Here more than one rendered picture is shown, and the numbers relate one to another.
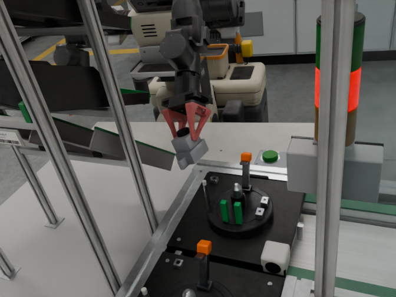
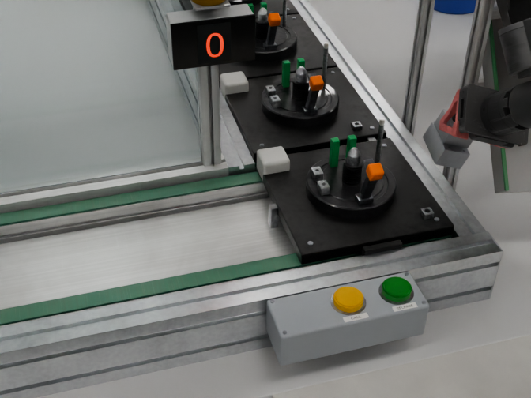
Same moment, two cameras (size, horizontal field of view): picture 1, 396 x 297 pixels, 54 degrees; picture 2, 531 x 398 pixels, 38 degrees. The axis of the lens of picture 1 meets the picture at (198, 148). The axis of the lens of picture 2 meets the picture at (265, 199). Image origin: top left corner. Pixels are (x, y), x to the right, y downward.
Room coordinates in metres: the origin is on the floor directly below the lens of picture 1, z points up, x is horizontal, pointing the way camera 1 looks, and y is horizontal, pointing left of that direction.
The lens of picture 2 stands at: (1.19, -0.82, 1.72)
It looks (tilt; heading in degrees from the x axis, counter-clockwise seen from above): 39 degrees down; 136
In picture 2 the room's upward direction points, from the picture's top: 1 degrees clockwise
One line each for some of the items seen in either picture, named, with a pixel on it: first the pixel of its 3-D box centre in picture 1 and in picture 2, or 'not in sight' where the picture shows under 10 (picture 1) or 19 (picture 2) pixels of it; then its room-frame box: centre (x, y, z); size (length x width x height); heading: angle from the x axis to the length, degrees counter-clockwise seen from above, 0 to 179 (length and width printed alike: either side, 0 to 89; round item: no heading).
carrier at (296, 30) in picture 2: not in sight; (262, 25); (0.16, 0.17, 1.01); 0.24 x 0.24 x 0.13; 62
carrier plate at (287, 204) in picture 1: (240, 215); (349, 195); (0.60, -0.06, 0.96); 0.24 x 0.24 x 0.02; 62
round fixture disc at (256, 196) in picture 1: (239, 209); (351, 185); (0.60, -0.06, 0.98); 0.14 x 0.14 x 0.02
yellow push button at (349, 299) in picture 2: not in sight; (348, 301); (0.75, -0.24, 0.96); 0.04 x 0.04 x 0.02
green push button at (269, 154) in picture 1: (270, 157); (396, 290); (0.78, -0.18, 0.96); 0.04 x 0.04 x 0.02
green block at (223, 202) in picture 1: (224, 211); (351, 150); (0.57, -0.03, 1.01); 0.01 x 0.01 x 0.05; 62
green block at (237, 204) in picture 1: (238, 213); (334, 152); (0.56, -0.05, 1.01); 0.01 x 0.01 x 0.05; 62
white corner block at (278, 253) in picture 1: (275, 258); (273, 164); (0.47, -0.10, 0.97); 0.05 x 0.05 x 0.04; 62
